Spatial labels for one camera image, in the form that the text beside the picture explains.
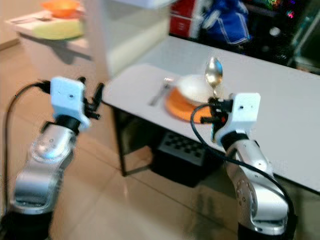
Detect silver metal spoon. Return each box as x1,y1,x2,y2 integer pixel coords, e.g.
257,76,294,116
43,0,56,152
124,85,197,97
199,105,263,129
204,56,224,100

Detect white bowl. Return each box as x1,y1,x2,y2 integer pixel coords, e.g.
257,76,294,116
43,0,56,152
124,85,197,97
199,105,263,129
176,74,214,106

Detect orange plate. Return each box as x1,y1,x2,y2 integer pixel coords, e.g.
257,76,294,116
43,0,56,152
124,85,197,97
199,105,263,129
164,85,214,123

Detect black perforated crate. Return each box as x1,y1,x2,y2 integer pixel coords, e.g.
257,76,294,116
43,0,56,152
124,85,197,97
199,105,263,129
150,131,224,189

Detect silver metal fork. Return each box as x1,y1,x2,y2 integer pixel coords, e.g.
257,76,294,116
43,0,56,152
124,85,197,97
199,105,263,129
148,76,174,107

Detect white low counter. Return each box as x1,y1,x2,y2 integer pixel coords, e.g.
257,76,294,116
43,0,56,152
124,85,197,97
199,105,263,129
12,9,97,87

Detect white tall cabinet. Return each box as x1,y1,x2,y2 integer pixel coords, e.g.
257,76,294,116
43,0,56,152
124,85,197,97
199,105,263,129
83,0,174,79

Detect yellow-green plate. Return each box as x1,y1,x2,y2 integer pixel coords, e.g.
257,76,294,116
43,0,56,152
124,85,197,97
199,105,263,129
31,18,85,41

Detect blue cloth garment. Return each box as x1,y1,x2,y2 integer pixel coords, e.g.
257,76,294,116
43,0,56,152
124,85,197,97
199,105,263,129
202,0,252,46

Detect red box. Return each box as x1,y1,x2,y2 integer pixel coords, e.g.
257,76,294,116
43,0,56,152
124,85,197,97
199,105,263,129
168,0,204,39

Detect black background shelf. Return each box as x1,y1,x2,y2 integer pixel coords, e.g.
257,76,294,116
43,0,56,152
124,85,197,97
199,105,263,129
168,0,320,77

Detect orange bowl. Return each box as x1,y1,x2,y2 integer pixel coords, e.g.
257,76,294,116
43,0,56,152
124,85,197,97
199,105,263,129
40,0,81,20

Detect silver cutlery piece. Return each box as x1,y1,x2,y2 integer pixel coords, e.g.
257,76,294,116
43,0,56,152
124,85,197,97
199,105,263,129
20,15,54,25

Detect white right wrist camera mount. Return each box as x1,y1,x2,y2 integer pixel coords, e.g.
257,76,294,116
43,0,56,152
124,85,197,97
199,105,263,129
215,92,262,147

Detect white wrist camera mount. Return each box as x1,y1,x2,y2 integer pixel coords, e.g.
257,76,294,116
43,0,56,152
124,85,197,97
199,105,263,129
215,92,262,147
50,76,85,132

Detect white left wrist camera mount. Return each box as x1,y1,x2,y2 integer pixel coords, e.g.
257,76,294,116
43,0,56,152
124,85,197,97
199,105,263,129
50,76,85,132

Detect black table frame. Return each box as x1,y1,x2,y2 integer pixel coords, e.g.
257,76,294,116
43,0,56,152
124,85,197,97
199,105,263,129
113,107,153,177

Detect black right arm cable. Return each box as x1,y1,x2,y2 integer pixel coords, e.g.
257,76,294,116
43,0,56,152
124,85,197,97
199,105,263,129
190,103,299,223

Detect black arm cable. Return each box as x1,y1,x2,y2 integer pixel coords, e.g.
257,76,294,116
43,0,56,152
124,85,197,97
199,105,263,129
190,103,299,223
3,80,54,217

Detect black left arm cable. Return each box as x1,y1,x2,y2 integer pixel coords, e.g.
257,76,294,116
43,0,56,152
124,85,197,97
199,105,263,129
3,80,54,217

